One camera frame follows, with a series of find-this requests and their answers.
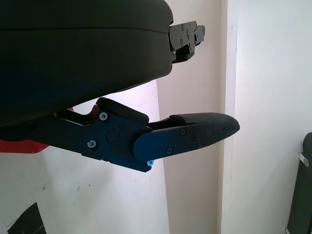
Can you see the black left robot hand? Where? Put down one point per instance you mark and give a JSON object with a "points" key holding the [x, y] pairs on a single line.
{"points": [[73, 61]]}

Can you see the black tape square marker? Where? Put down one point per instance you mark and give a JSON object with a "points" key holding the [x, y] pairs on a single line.
{"points": [[30, 221]]}

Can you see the red wooden block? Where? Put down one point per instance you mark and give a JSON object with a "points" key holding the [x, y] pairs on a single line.
{"points": [[22, 147]]}

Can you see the dark box with white label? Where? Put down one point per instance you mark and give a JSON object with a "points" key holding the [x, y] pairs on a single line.
{"points": [[302, 195]]}

